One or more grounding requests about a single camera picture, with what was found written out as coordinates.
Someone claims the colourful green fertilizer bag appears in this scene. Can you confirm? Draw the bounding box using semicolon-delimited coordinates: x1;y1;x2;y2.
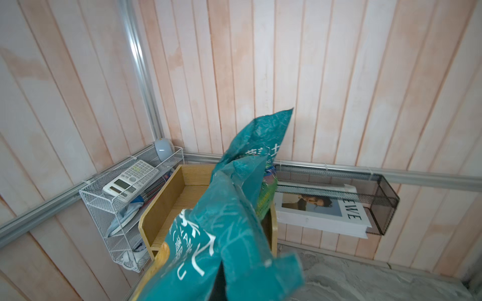
256;165;278;221

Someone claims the large teal fertilizer bag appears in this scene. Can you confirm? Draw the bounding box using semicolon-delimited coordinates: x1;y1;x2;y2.
133;110;305;300

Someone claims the wooden shelf unit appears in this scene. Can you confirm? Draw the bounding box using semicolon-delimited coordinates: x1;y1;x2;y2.
132;162;275;300

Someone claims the white iron in rack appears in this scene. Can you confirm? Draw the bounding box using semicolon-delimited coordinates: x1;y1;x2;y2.
105;202;144;237

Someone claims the white calculator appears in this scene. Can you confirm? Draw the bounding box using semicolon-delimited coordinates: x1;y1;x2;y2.
102;160;159;203

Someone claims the white magazine book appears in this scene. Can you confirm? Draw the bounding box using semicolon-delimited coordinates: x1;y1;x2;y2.
274;182;372;239

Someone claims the white cup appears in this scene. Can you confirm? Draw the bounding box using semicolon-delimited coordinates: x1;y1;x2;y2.
121;245;149;272

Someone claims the white wire mesh rack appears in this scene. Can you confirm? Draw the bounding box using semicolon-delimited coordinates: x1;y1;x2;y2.
79;147;184;272

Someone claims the black mesh wall basket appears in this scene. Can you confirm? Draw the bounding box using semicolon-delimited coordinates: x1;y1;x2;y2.
274;163;400;236

